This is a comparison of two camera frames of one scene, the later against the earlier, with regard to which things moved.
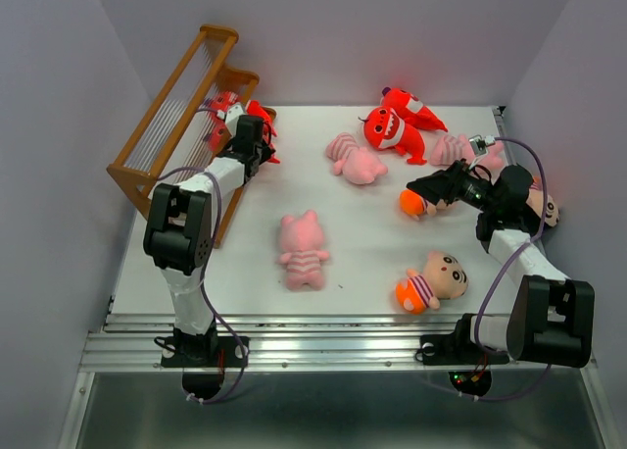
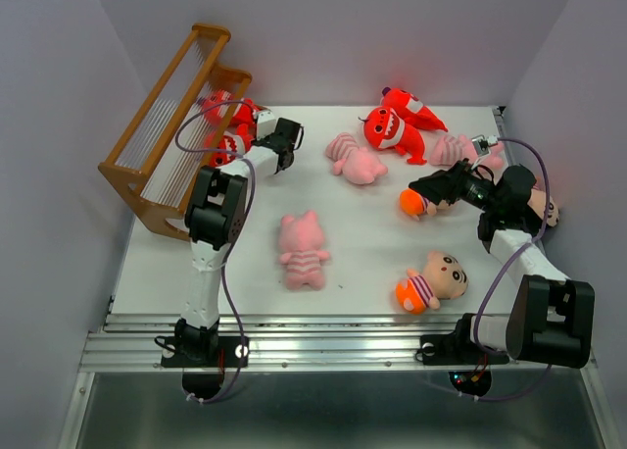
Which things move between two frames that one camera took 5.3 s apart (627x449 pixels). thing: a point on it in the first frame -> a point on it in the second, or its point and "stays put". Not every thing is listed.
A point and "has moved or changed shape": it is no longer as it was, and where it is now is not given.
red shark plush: [411, 109] stays put
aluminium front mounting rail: [298, 342] stays put
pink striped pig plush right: [446, 148] stays put
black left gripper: [265, 152] -> [265, 138]
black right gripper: [445, 184] stays put
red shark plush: [219, 131] has moved or changed shape
